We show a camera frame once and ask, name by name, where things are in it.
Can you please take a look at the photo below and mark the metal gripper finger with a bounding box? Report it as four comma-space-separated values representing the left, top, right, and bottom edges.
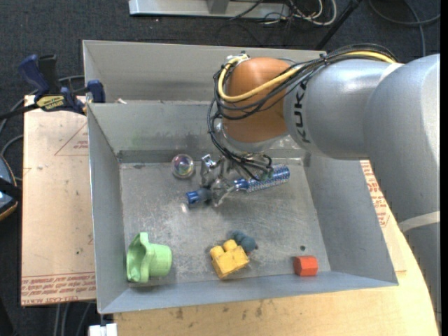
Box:
210, 178, 239, 208
199, 153, 216, 189

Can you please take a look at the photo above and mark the clear glass ball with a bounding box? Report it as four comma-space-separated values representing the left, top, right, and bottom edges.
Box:
171, 153, 196, 180

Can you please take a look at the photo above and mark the blue studded cylinder brush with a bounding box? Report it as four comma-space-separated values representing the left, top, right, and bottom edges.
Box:
185, 164, 291, 207

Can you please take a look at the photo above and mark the dark grey toy animal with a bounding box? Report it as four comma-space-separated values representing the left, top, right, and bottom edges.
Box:
227, 230, 259, 253

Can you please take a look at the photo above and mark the grey metal bin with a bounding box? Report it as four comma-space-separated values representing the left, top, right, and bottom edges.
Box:
82, 39, 399, 315

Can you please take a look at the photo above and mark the yellow toy brick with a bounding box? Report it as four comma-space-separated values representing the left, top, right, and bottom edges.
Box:
209, 239, 251, 280

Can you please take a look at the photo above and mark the light green plastic cup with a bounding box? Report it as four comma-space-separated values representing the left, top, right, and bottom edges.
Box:
125, 231, 174, 284

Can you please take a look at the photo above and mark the orange-red block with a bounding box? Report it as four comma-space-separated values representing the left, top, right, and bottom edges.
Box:
293, 255, 320, 277

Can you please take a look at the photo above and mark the brown cardboard board red print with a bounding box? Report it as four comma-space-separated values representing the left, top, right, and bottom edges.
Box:
20, 94, 409, 307

